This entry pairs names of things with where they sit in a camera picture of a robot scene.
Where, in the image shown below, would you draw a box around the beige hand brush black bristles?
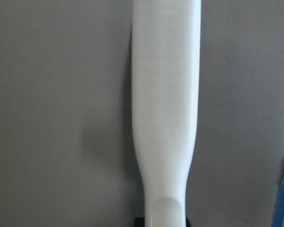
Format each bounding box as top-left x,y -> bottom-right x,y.
132,0 -> 202,227

